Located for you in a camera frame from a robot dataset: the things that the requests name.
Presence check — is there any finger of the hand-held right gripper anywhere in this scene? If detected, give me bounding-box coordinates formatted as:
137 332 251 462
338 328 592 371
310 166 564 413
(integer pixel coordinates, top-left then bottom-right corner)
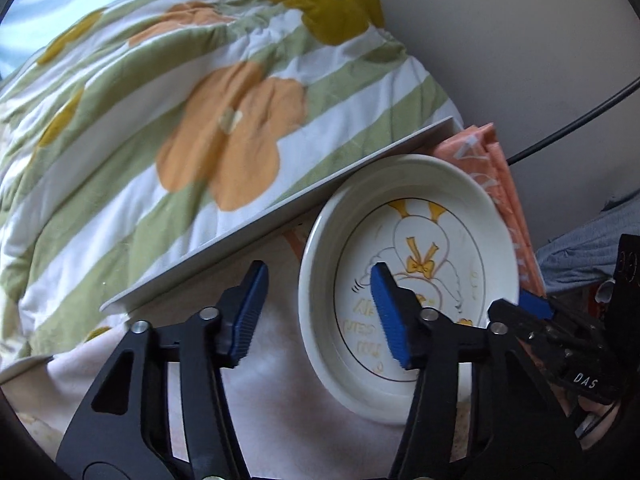
519 287 608 347
487 299 552 350

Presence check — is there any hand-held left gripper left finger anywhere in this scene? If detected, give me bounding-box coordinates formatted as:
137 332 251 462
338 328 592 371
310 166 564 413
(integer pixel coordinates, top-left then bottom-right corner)
55 260 271 480

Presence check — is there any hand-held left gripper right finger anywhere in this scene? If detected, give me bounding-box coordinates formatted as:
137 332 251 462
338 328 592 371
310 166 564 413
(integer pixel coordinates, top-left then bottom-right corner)
371 262 583 480

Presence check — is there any white duck print plate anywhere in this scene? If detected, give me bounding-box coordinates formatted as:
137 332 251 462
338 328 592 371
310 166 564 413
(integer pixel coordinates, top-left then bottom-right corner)
298 154 518 428

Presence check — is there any grey cloth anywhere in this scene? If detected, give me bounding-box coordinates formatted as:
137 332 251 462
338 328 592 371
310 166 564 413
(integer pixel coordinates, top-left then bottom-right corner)
536 199 640 295

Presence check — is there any white tablecloth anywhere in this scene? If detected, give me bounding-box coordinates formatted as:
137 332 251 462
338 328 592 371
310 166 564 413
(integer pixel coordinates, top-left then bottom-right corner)
0 225 476 467

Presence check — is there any orange patterned cloth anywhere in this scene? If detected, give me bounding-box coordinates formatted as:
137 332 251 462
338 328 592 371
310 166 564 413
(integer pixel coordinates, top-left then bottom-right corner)
432 122 548 296

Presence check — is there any floral striped blanket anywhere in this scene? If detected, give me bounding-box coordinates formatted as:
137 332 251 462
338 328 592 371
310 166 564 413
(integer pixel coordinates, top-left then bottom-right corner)
0 0 463 371

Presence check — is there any light blue cloth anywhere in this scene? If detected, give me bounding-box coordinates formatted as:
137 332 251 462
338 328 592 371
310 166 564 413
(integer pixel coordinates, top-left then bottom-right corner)
0 0 168 78

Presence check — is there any white table edge rail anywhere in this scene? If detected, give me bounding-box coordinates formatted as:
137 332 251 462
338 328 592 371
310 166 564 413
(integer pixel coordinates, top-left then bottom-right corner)
100 116 467 317

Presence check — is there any black cable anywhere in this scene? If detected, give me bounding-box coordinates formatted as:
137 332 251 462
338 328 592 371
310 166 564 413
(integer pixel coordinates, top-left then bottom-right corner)
505 77 640 166

